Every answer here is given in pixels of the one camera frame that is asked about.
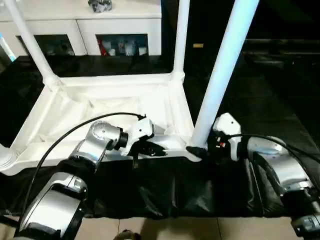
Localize light blue plastic wrap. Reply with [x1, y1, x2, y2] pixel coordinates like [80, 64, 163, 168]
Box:
[0, 32, 17, 62]

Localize dark robot torso part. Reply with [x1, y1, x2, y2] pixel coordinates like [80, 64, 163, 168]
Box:
[117, 231, 141, 240]

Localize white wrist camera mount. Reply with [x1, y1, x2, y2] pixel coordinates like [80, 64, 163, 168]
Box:
[212, 112, 243, 161]
[119, 117, 156, 156]

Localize black glossy mat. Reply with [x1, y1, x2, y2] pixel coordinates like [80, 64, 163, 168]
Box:
[0, 53, 320, 220]

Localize white plastic table top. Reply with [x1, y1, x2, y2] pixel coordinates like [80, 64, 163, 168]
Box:
[0, 70, 210, 177]

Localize black bundle on cabinet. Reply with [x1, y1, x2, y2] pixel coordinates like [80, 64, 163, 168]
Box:
[87, 0, 112, 13]

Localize white cabinet with glass doors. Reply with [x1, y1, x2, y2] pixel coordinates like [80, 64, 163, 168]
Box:
[0, 0, 163, 57]

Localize long black bar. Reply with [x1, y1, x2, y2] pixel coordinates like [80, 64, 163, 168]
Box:
[246, 39, 320, 46]

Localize black folding table frame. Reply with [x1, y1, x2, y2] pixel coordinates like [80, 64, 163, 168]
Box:
[0, 214, 20, 228]

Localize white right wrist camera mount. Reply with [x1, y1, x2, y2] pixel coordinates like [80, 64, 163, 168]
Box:
[212, 112, 243, 161]

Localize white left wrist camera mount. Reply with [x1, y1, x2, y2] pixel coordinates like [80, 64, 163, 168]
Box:
[119, 117, 156, 156]

